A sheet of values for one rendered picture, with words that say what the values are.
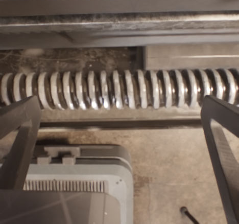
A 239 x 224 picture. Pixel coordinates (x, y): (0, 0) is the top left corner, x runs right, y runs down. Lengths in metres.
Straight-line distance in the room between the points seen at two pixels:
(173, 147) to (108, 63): 0.59
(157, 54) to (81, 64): 0.19
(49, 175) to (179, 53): 0.56
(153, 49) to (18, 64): 0.33
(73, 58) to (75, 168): 0.38
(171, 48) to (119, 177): 0.45
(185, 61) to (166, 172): 0.66
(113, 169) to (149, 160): 0.30
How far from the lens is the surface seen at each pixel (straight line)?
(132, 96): 0.21
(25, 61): 0.59
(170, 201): 1.12
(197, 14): 0.19
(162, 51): 0.48
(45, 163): 0.80
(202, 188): 1.13
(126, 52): 0.54
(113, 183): 0.77
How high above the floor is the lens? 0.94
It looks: 82 degrees down
